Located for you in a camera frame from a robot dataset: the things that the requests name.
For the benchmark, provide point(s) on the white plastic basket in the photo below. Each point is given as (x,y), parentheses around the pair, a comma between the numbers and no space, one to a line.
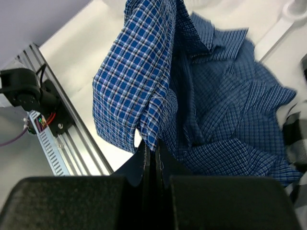
(203,3)

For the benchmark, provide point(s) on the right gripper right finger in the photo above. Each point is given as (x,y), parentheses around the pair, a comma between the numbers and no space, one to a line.
(194,202)

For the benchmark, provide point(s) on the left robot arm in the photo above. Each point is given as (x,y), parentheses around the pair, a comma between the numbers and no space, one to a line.
(21,88)

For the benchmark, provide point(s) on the black white checked shirt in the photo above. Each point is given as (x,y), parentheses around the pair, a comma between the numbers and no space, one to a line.
(295,138)

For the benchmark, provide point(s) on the aluminium mounting rail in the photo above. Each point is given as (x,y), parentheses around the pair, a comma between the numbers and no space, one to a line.
(66,142)

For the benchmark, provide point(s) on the blue plaid shirt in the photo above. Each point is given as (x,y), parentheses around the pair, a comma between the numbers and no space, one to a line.
(172,76)

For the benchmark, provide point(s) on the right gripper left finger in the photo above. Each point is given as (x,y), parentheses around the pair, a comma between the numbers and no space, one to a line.
(79,202)

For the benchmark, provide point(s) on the white slotted cable duct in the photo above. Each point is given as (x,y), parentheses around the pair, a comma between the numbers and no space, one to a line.
(49,144)

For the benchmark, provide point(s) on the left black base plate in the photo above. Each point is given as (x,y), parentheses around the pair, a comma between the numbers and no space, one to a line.
(54,110)

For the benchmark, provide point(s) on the metal clothes rack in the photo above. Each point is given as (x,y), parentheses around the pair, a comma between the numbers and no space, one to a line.
(293,15)

